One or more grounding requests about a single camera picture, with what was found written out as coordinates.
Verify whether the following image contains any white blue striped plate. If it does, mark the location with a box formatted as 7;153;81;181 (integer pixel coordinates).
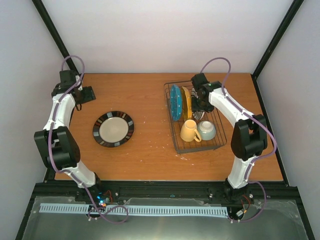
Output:
191;87;205;121

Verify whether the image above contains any orange dotted plate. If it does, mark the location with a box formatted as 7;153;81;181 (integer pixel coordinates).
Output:
180;86;193;121

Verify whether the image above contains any teal dotted plate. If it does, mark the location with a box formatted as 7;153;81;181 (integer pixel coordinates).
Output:
170;84;183;121

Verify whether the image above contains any pale green ceramic bowl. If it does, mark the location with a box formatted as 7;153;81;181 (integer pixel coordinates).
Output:
197;120;217;141

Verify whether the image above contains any yellow ceramic mug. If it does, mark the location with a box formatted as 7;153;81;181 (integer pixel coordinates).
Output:
180;119;202;143

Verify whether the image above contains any dark wire dish rack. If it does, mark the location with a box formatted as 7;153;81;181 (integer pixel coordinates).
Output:
163;81;227;154

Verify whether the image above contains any dark patterned plate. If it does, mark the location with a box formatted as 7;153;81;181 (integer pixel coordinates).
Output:
92;110;135;148

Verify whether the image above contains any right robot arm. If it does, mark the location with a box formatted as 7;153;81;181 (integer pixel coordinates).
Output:
191;73;268;203

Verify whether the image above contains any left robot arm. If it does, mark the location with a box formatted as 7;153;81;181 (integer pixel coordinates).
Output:
34;70;104;202

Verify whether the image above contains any metal front plate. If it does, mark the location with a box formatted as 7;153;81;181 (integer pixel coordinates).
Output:
21;197;314;240

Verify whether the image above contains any black left frame post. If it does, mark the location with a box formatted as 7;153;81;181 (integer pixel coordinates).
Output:
32;0;70;58

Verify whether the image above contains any black frame post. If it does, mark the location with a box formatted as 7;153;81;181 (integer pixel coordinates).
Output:
251;0;304;80
32;0;70;58

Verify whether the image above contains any black front rail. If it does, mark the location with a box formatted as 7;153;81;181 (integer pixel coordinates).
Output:
32;180;301;206

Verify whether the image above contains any light blue slotted cable duct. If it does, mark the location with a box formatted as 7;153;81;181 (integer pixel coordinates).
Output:
39;203;228;218

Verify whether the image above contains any black right frame post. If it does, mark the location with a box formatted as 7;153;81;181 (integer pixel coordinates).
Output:
251;0;304;80

